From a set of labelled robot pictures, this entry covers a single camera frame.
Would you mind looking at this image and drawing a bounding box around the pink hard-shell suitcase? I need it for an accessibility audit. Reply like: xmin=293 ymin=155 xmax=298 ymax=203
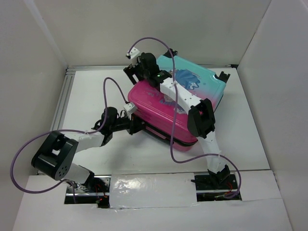
xmin=128 ymin=50 xmax=230 ymax=151

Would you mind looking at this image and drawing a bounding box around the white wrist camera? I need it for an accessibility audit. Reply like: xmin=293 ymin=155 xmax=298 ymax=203
xmin=123 ymin=103 xmax=137 ymax=116
xmin=126 ymin=47 xmax=140 ymax=67

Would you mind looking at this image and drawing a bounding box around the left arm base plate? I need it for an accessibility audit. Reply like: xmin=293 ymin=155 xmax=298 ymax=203
xmin=66 ymin=175 xmax=111 ymax=196

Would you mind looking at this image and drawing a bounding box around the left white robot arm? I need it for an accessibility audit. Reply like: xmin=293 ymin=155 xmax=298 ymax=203
xmin=31 ymin=107 xmax=145 ymax=192

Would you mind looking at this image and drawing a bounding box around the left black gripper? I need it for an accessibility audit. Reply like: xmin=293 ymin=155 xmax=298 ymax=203
xmin=110 ymin=111 xmax=146 ymax=135

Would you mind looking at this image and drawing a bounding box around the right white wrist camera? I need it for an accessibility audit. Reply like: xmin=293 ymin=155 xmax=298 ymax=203
xmin=126 ymin=47 xmax=140 ymax=67

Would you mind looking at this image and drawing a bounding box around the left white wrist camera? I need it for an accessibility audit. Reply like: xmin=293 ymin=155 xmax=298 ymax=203
xmin=123 ymin=103 xmax=137 ymax=116

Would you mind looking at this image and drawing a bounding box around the white glossy cover sheet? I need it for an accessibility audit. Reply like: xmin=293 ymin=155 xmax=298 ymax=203
xmin=109 ymin=173 xmax=197 ymax=208

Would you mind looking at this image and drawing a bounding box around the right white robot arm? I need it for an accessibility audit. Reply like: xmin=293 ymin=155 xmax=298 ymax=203
xmin=124 ymin=50 xmax=230 ymax=189

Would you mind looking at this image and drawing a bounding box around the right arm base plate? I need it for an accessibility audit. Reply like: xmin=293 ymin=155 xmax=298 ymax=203
xmin=191 ymin=174 xmax=238 ymax=193

